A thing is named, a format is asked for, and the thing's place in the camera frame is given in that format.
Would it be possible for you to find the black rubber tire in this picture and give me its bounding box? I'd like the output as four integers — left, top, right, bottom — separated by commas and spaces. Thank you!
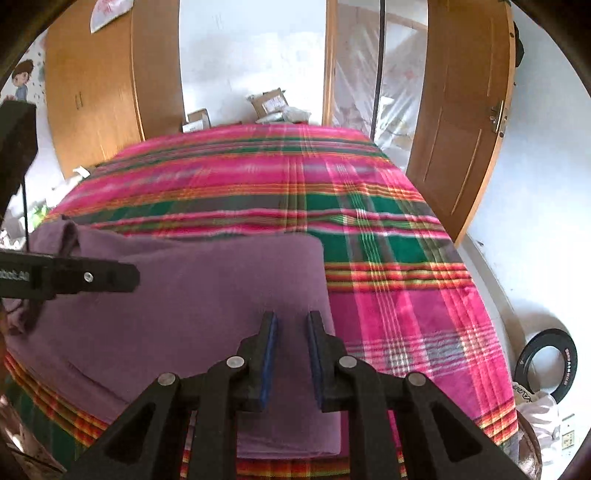
513, 328, 578, 404

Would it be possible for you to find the purple fleece garment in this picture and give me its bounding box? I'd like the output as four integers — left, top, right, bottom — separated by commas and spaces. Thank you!
4, 220, 342, 459

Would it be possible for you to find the cartoon children wall sticker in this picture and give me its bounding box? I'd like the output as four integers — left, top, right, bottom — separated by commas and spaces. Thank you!
1, 31, 48, 107

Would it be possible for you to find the white open cardboard box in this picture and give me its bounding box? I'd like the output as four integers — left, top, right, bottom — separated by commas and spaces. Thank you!
182, 109, 211, 133

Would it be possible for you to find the wooden door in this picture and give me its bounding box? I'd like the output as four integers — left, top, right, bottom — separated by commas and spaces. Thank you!
407, 0, 516, 244

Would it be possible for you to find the pink green plaid bedspread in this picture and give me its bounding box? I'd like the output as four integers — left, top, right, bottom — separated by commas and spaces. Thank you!
3, 123, 521, 480

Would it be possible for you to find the plastic curtain with zipper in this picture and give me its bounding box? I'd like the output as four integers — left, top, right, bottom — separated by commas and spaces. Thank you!
332, 1, 428, 170

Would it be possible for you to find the wooden wardrobe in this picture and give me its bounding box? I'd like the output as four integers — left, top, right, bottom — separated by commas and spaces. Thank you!
45, 0, 184, 178

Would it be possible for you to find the white plastic bag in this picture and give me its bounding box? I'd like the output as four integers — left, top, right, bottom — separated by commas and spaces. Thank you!
89, 0, 134, 34

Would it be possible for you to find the brown cardboard box with label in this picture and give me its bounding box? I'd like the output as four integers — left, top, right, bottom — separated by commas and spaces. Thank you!
249, 88, 288, 119

